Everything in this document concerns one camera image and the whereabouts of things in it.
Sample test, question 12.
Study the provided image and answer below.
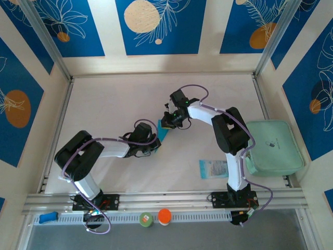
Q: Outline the teal square paper sheet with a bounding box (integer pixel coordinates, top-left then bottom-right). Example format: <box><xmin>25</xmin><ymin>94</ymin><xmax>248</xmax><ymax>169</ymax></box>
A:
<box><xmin>153</xmin><ymin>119</ymin><xmax>173</xmax><ymax>154</ymax></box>

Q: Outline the blue wet wipes packet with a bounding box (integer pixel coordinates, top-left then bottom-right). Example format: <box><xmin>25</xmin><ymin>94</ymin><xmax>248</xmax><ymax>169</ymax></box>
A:
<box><xmin>199</xmin><ymin>159</ymin><xmax>229</xmax><ymax>180</ymax></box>

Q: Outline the green lid jar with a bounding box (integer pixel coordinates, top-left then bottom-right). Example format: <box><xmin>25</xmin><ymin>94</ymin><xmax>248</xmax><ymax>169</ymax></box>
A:
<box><xmin>138</xmin><ymin>211</ymin><xmax>155</xmax><ymax>228</ymax></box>

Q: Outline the orange lid jar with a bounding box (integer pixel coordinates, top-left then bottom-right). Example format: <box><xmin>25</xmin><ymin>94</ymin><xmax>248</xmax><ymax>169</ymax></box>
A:
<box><xmin>157</xmin><ymin>208</ymin><xmax>173</xmax><ymax>227</ymax></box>

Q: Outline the mint green zip case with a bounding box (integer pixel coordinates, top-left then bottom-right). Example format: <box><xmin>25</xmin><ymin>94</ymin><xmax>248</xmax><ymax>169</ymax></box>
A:
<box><xmin>245</xmin><ymin>119</ymin><xmax>305</xmax><ymax>178</ymax></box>

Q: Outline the blue bone-shaped toy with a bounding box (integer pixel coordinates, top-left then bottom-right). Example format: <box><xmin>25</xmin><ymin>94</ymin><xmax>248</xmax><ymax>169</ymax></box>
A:
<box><xmin>39</xmin><ymin>211</ymin><xmax>59</xmax><ymax>225</ymax></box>

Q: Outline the aluminium mounting rail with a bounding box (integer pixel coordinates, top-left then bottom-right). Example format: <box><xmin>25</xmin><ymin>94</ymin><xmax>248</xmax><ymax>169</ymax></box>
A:
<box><xmin>21</xmin><ymin>188</ymin><xmax>306</xmax><ymax>216</ymax></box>

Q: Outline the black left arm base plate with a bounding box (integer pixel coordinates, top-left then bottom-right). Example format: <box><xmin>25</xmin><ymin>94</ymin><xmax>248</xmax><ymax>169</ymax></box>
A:
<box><xmin>72</xmin><ymin>193</ymin><xmax>121</xmax><ymax>212</ymax></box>

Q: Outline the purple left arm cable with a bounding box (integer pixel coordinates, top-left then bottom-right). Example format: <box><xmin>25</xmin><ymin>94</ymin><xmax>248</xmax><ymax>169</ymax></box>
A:
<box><xmin>61</xmin><ymin>119</ymin><xmax>160</xmax><ymax>234</ymax></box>

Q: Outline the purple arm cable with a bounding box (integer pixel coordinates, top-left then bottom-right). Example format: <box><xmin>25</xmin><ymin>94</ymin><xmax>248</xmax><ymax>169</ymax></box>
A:
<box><xmin>61</xmin><ymin>119</ymin><xmax>160</xmax><ymax>234</ymax></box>
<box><xmin>180</xmin><ymin>84</ymin><xmax>274</xmax><ymax>228</ymax></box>

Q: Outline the grey slotted cable duct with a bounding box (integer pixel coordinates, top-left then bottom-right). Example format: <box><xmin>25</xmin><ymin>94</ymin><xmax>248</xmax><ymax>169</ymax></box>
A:
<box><xmin>33</xmin><ymin>211</ymin><xmax>233</xmax><ymax>226</ymax></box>

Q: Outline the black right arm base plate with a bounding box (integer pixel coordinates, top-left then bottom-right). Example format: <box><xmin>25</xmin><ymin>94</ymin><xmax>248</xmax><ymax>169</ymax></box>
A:
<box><xmin>211</xmin><ymin>190</ymin><xmax>259</xmax><ymax>209</ymax></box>

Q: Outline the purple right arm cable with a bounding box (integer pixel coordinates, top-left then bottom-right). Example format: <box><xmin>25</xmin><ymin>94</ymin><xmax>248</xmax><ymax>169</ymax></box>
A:
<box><xmin>180</xmin><ymin>84</ymin><xmax>274</xmax><ymax>228</ymax></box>

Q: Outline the aluminium frame post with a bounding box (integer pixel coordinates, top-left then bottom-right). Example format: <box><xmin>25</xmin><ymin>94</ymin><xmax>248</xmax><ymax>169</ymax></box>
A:
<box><xmin>253</xmin><ymin>0</ymin><xmax>300</xmax><ymax>79</ymax></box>
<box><xmin>19</xmin><ymin>0</ymin><xmax>74</xmax><ymax>82</ymax></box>

